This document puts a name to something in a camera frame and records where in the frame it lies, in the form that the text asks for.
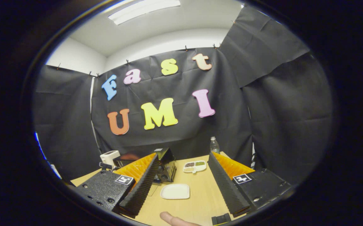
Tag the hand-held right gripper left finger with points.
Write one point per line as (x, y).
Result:
(140, 188)

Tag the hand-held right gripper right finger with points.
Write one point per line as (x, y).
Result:
(225, 185)

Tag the black electric oven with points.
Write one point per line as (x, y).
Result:
(167, 163)

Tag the white toaster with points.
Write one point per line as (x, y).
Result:
(109, 156)

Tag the white divided snack dish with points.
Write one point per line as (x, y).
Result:
(197, 169)

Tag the white square plate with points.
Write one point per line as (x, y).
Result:
(175, 191)

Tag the clear plastic water bottle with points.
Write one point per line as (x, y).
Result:
(214, 147)

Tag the black backdrop cloth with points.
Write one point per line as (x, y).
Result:
(175, 135)

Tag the long ceiling light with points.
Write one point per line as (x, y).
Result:
(143, 9)

